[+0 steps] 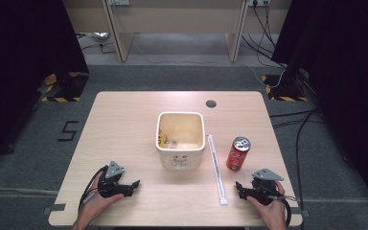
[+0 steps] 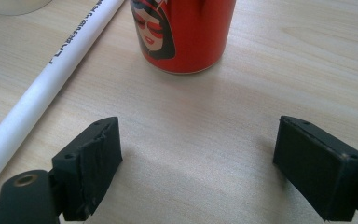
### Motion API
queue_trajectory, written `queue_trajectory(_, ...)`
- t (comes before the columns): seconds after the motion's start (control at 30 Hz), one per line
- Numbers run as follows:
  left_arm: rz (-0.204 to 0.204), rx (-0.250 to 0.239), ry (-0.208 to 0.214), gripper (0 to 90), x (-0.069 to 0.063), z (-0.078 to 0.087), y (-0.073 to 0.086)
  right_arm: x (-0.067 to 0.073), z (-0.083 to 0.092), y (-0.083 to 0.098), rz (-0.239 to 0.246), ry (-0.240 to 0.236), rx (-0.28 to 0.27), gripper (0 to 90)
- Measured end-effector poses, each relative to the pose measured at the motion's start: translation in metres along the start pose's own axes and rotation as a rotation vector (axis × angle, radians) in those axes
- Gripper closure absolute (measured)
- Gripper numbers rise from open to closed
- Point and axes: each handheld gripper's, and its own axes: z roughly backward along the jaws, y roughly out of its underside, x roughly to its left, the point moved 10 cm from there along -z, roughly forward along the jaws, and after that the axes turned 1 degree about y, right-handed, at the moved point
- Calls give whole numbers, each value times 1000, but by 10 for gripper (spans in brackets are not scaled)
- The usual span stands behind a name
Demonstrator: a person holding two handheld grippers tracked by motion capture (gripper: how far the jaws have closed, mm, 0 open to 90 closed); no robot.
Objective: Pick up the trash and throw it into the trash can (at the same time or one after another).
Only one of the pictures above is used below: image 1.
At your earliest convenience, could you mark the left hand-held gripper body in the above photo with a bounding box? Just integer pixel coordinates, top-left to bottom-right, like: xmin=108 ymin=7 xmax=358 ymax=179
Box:
xmin=97 ymin=160 xmax=134 ymax=199

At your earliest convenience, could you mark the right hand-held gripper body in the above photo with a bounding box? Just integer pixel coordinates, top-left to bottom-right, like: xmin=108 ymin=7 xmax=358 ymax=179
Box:
xmin=244 ymin=168 xmax=285 ymax=206

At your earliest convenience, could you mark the white paper-wrapped straw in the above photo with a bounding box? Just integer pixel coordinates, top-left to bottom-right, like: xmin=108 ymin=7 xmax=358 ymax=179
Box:
xmin=206 ymin=134 xmax=229 ymax=206

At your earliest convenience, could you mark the red soda can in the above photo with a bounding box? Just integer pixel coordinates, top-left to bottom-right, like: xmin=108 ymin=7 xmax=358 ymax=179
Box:
xmin=225 ymin=136 xmax=252 ymax=172

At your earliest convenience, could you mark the cream square bin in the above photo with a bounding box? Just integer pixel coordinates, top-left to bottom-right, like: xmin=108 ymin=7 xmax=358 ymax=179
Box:
xmin=154 ymin=111 xmax=206 ymax=171

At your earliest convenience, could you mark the person's left hand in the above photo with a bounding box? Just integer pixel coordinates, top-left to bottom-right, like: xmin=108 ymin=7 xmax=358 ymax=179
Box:
xmin=76 ymin=172 xmax=126 ymax=228

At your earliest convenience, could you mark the person's right hand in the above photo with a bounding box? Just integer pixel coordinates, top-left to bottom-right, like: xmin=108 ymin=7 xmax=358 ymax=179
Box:
xmin=246 ymin=180 xmax=288 ymax=229

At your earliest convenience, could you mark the black tape strip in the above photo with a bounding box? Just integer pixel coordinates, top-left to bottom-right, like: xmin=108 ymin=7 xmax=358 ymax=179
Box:
xmin=287 ymin=206 xmax=311 ymax=219
xmin=42 ymin=202 xmax=67 ymax=216

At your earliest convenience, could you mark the stand base with striped tape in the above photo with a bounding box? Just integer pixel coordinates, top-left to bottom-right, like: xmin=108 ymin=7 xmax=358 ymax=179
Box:
xmin=40 ymin=71 xmax=90 ymax=104
xmin=261 ymin=74 xmax=310 ymax=103

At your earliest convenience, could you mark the black curtain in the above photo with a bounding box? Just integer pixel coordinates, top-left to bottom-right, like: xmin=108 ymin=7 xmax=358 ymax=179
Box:
xmin=0 ymin=0 xmax=90 ymax=172
xmin=270 ymin=0 xmax=368 ymax=219

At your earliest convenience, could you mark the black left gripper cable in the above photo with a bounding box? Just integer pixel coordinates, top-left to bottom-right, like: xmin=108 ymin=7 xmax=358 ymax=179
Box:
xmin=77 ymin=164 xmax=109 ymax=215

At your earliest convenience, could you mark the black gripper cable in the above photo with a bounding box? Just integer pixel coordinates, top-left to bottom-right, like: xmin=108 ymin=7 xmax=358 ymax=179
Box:
xmin=77 ymin=164 xmax=109 ymax=215
xmin=277 ymin=193 xmax=299 ymax=228

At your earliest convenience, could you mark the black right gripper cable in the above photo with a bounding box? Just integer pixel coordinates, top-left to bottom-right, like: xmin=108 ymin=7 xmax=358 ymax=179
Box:
xmin=277 ymin=193 xmax=299 ymax=228

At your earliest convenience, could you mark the white floor cable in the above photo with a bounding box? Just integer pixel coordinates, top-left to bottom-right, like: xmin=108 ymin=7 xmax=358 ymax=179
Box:
xmin=133 ymin=37 xmax=287 ymax=89

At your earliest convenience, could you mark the thin black floor cable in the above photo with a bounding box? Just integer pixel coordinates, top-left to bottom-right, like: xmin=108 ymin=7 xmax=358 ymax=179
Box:
xmin=76 ymin=33 xmax=117 ymax=55

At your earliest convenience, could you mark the black cable bundle from socket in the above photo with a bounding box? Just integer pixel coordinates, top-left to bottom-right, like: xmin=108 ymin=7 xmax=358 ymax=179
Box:
xmin=241 ymin=2 xmax=287 ymax=69

